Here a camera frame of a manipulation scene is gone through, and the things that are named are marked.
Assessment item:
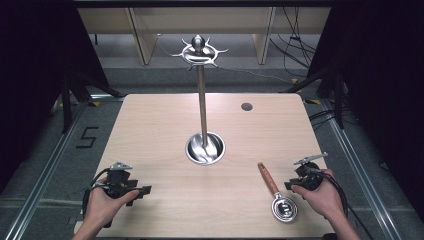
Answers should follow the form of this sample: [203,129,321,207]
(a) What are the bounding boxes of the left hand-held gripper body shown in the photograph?
[99,161,140,201]

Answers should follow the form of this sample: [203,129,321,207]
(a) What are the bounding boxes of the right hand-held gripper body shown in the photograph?
[293,152,330,192]

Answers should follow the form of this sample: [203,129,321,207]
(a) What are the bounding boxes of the metal ladle with wooden handle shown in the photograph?
[257,161,299,224]

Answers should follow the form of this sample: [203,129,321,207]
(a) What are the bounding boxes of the steel utensil rack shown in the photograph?
[171,34,230,167]

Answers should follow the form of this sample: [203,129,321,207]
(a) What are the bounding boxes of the person's right hand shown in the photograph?
[290,168,348,222]

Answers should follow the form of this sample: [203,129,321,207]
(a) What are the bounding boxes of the person's left hand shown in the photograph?
[87,181,141,231]

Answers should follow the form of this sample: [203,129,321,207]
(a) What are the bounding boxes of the black tripod stand legs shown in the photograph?
[281,65,346,130]
[59,70,125,135]

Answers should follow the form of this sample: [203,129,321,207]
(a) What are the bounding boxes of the black curtain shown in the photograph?
[0,0,112,195]
[305,0,424,212]

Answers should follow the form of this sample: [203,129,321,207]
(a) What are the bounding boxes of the light wooden cabinet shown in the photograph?
[77,6,332,66]

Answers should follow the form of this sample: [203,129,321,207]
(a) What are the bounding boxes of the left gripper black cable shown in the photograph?
[81,167,113,215]

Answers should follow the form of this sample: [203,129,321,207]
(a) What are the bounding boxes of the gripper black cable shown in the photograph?
[309,167,375,240]
[81,167,113,215]

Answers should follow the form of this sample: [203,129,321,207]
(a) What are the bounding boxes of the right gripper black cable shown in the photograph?
[309,167,375,240]

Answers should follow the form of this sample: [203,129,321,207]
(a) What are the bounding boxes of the aluminium floor rail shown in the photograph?
[319,99,402,240]
[2,99,88,240]

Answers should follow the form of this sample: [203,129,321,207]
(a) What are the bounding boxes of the black floor cables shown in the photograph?
[307,107,338,132]

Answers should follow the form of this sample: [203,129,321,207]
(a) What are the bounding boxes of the bundle of black cables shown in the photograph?
[269,6,318,69]

